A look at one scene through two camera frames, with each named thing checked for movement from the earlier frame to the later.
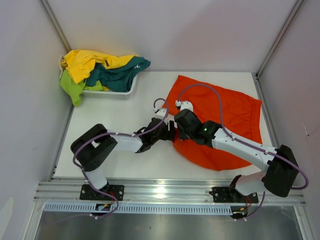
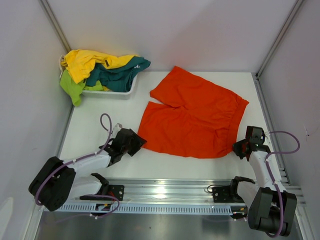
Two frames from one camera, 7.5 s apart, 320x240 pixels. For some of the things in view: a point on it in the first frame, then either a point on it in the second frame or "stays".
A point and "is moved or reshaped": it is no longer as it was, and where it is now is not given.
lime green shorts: [74, 90] stays
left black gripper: [169, 135] -> [138, 142]
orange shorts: [198, 109] is moved or reshaped
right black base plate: [232, 195] stays
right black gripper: [181, 135] -> [236, 148]
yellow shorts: [79, 63] stays
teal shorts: [119, 79] stays
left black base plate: [88, 192] stays
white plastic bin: [101, 94] stays
